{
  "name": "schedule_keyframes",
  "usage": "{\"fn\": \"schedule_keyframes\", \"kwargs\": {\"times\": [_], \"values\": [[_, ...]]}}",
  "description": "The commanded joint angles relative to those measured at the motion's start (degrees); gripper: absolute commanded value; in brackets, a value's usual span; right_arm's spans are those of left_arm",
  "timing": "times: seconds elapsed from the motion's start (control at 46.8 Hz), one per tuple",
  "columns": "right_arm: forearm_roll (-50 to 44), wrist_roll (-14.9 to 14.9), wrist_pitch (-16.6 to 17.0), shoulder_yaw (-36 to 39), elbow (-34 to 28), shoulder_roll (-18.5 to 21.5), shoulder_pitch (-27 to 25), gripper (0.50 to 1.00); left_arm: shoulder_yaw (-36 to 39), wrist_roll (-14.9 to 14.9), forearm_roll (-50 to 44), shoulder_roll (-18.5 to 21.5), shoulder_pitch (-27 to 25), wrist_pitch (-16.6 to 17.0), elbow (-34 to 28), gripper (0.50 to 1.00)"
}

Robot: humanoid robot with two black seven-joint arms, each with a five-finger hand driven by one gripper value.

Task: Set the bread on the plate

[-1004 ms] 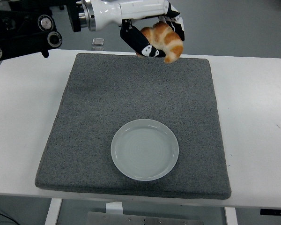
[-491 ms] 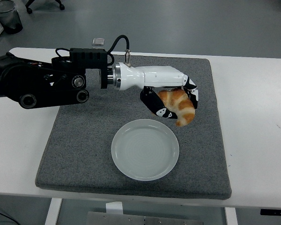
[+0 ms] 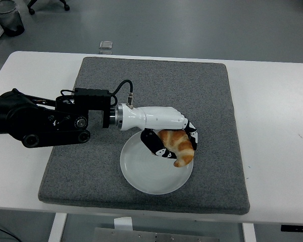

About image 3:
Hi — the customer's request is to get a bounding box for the black table control panel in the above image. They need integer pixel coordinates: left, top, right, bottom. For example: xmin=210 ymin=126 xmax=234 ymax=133
xmin=280 ymin=224 xmax=303 ymax=232

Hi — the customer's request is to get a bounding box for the black trash bin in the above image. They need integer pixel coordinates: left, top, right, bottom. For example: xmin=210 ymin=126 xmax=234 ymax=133
xmin=0 ymin=0 xmax=25 ymax=37

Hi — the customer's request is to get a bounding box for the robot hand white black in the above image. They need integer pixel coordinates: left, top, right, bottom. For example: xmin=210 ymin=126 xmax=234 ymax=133
xmin=118 ymin=103 xmax=198 ymax=160

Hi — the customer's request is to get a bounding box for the white table leg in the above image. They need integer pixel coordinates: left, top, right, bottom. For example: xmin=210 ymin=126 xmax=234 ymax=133
xmin=242 ymin=223 xmax=256 ymax=242
xmin=48 ymin=213 xmax=68 ymax=242

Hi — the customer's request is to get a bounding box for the golden croissant bread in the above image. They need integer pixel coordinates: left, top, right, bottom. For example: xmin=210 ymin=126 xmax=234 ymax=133
xmin=158 ymin=129 xmax=194 ymax=168

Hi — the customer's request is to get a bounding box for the black office chair base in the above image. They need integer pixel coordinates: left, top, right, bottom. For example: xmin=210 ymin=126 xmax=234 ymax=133
xmin=27 ymin=0 xmax=71 ymax=15

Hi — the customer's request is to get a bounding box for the pale grey round plate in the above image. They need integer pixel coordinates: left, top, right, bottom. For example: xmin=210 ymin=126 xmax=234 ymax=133
xmin=119 ymin=131 xmax=194 ymax=196

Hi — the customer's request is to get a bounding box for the grey felt mat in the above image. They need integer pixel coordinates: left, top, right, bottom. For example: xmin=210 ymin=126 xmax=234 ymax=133
xmin=37 ymin=56 xmax=250 ymax=216

